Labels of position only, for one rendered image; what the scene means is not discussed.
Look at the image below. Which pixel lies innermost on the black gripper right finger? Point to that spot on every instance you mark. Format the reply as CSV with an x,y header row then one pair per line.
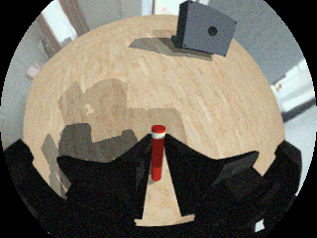
x,y
194,175

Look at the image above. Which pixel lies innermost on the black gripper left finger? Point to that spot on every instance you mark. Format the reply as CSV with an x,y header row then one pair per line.
x,y
125,177

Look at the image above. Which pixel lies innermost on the red peg with white band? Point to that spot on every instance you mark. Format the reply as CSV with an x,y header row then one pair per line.
x,y
158,137

